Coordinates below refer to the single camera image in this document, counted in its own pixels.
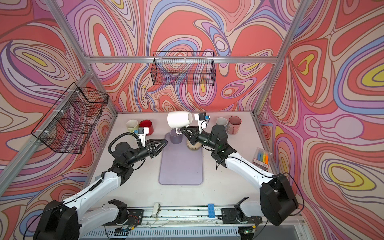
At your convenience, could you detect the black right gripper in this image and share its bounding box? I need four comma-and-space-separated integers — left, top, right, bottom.
180, 125, 219, 150

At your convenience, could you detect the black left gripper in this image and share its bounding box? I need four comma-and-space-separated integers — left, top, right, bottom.
124, 140, 167, 168

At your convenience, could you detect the white mug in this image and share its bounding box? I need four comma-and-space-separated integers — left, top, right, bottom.
167, 111, 193, 135

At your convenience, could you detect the red mug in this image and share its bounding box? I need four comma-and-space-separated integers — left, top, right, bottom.
139, 120, 154, 136

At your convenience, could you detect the light green mug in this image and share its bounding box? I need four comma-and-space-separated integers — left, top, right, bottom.
126, 120, 139, 133

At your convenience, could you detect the blue floral mug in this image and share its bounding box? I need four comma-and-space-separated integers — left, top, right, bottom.
216, 117, 229, 128

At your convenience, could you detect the pink cartoon mug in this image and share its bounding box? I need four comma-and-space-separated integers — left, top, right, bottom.
227, 116, 242, 135

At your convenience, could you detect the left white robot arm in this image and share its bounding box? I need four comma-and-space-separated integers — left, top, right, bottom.
33, 133, 168, 240

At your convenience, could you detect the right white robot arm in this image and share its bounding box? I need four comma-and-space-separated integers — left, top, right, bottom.
176, 125, 299, 226

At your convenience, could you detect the lavender mug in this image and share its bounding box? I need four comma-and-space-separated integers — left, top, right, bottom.
170, 129, 183, 145

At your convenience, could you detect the lavender plastic tray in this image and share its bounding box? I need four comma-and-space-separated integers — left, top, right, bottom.
159, 133, 204, 186

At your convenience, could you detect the box of coloured markers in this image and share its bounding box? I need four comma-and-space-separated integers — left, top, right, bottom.
253, 148, 272, 170

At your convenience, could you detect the blue toy brick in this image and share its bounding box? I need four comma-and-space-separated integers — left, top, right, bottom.
207, 204, 216, 219

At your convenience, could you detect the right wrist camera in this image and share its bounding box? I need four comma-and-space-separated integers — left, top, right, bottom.
194, 112, 211, 134

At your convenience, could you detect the white clip on rail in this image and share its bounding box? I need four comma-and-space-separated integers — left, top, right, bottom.
151, 203, 161, 218

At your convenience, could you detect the back black wire basket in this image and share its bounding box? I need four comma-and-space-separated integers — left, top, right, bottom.
151, 51, 216, 86

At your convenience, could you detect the black wire basket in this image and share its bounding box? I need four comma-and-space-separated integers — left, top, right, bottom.
151, 51, 216, 86
31, 83, 109, 154

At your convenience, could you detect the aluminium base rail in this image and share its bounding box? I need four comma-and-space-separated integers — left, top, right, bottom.
53, 204, 301, 240

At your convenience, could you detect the left black wire basket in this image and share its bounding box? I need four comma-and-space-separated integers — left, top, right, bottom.
31, 83, 109, 154

